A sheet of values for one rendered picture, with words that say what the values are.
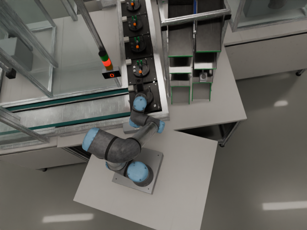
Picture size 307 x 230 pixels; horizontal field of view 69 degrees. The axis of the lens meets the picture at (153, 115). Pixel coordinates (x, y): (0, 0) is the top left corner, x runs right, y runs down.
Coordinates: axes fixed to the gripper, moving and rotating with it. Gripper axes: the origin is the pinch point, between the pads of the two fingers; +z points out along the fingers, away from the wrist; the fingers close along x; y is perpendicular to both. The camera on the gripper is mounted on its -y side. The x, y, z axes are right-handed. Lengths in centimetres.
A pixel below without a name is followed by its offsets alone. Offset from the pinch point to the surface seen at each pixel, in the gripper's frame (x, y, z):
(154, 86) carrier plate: 8.6, 3.2, 15.1
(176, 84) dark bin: 24.1, -1.2, -11.3
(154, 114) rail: 5.9, 21.3, 0.3
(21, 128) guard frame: -82, 9, -22
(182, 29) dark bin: 30, -34, -32
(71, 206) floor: -101, 123, 38
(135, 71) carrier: -4.3, -9.7, 23.9
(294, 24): 140, -24, 54
